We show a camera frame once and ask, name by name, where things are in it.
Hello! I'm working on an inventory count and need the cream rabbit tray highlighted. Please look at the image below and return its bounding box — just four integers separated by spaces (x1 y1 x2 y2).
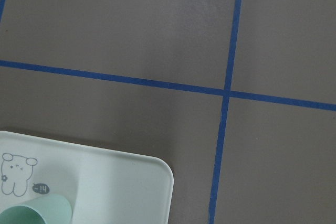
1 131 174 223

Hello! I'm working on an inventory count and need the green cup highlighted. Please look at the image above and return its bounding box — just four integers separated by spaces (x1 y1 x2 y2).
1 194 72 223

